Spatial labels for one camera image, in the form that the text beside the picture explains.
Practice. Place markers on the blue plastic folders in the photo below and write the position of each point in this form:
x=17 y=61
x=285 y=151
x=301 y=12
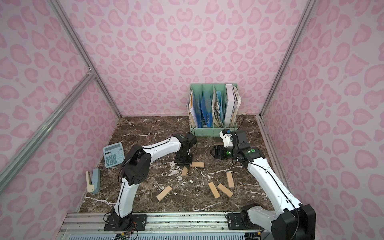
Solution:
x=205 y=108

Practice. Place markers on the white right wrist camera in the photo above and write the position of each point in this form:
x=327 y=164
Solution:
x=226 y=136

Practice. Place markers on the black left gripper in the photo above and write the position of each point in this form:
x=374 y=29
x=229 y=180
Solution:
x=183 y=160

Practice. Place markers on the green plastic file organizer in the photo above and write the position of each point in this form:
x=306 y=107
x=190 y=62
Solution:
x=213 y=108

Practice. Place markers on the clear sleeve printed paper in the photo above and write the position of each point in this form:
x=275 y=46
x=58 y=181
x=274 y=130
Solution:
x=191 y=111

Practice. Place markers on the stack of paper magazines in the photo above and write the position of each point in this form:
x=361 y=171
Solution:
x=236 y=107

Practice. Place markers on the left rear aluminium post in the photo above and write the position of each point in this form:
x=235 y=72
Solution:
x=79 y=46

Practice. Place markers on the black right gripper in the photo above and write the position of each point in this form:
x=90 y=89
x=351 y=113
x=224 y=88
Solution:
x=226 y=153

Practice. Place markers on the wooden block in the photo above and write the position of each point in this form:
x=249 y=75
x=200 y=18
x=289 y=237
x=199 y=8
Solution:
x=185 y=171
x=197 y=165
x=230 y=180
x=214 y=190
x=164 y=193

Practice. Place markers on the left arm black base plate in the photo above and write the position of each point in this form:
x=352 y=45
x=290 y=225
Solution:
x=126 y=224

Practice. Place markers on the teal cream stapler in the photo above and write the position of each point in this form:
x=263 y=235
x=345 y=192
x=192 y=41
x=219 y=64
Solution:
x=93 y=181

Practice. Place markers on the wooden block slanted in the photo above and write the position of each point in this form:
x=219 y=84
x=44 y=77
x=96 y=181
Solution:
x=225 y=190

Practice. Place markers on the white thick binder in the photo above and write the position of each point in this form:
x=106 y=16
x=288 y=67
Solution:
x=230 y=104

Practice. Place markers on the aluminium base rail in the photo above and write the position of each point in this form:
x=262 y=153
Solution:
x=160 y=226

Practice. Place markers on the teal desk calculator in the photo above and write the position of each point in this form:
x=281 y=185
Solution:
x=113 y=155

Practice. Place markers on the aluminium corner frame post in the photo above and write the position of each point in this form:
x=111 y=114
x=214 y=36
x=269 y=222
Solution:
x=296 y=36

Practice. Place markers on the teal mesh folder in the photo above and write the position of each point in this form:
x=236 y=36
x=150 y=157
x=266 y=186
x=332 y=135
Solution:
x=220 y=105

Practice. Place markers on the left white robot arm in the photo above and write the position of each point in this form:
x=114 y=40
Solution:
x=135 y=168

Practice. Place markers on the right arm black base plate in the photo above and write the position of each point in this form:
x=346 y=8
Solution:
x=236 y=221

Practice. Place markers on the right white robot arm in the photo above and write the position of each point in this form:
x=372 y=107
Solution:
x=290 y=219

